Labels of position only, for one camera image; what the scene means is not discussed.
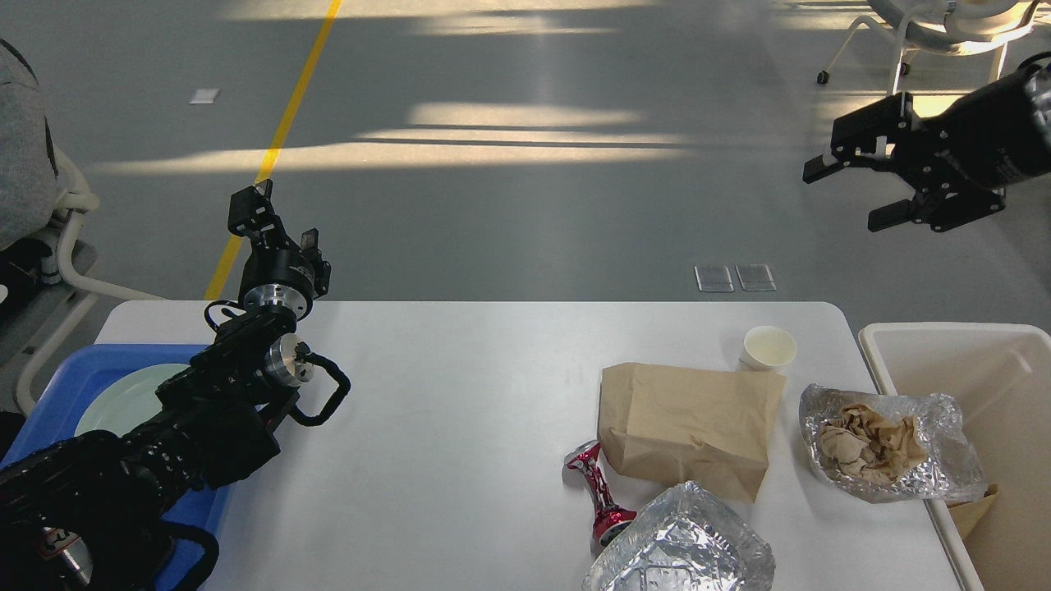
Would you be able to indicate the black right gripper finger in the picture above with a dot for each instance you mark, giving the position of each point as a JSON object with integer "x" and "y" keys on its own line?
{"x": 865, "y": 138}
{"x": 915, "y": 210}

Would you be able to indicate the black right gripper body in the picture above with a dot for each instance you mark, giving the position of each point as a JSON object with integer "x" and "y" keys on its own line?
{"x": 964, "y": 159}

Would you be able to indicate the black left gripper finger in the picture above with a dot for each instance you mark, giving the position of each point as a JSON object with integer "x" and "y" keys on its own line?
{"x": 251, "y": 215}
{"x": 320, "y": 268}

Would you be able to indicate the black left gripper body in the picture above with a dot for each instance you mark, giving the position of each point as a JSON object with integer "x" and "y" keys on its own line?
{"x": 278, "y": 278}

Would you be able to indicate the light green plate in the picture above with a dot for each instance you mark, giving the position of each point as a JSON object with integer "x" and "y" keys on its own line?
{"x": 128, "y": 402}

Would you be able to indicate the brown paper napkin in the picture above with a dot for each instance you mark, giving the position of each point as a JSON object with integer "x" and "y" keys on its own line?
{"x": 863, "y": 444}

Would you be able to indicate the small foil piece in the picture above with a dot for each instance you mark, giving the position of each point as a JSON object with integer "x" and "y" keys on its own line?
{"x": 952, "y": 473}

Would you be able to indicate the brown paper bag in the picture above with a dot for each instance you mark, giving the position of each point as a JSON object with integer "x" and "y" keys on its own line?
{"x": 671, "y": 424}

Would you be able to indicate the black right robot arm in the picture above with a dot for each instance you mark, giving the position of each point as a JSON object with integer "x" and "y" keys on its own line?
{"x": 960, "y": 162}

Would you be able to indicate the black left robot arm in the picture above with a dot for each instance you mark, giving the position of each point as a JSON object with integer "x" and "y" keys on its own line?
{"x": 89, "y": 513}

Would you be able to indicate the white chair top right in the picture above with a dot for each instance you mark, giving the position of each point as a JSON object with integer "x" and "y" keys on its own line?
{"x": 948, "y": 28}

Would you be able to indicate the white chair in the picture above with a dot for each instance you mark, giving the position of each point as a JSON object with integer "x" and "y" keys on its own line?
{"x": 948, "y": 28}
{"x": 46, "y": 286}

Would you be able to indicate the right floor outlet plate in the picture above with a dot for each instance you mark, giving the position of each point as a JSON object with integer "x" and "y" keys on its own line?
{"x": 756, "y": 277}

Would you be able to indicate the floor outlet plate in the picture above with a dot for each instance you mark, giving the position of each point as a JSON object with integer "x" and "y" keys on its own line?
{"x": 756, "y": 277}
{"x": 714, "y": 278}

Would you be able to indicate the left floor outlet plate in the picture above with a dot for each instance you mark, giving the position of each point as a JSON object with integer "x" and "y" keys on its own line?
{"x": 714, "y": 278}

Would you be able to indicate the white plastic bin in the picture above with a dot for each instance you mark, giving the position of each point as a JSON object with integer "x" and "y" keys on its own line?
{"x": 1000, "y": 375}

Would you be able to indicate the white chair left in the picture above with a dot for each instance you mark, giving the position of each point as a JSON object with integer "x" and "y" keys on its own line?
{"x": 46, "y": 286}

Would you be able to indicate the blue plastic tray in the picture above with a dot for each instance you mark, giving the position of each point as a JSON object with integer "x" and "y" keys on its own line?
{"x": 78, "y": 382}

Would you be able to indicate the cardboard piece in bin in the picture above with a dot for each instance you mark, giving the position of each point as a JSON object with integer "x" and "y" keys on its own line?
{"x": 966, "y": 515}

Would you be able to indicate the crumpled aluminium foil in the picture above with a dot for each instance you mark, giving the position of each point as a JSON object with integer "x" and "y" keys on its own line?
{"x": 685, "y": 539}

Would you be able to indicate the crushed red soda can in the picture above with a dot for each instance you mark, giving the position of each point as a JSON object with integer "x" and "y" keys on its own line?
{"x": 610, "y": 518}

